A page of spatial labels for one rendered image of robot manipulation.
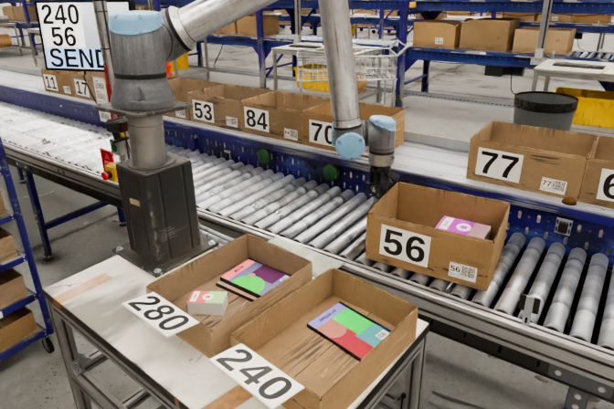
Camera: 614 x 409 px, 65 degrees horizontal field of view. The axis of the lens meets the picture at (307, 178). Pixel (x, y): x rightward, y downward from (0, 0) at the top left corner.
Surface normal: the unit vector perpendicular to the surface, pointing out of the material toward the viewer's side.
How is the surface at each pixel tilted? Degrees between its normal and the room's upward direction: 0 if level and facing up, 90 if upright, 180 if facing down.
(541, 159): 90
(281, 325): 88
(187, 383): 0
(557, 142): 89
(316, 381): 2
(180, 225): 90
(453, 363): 0
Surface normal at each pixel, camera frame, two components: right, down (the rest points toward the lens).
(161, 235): 0.77, 0.23
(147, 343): -0.02, -0.92
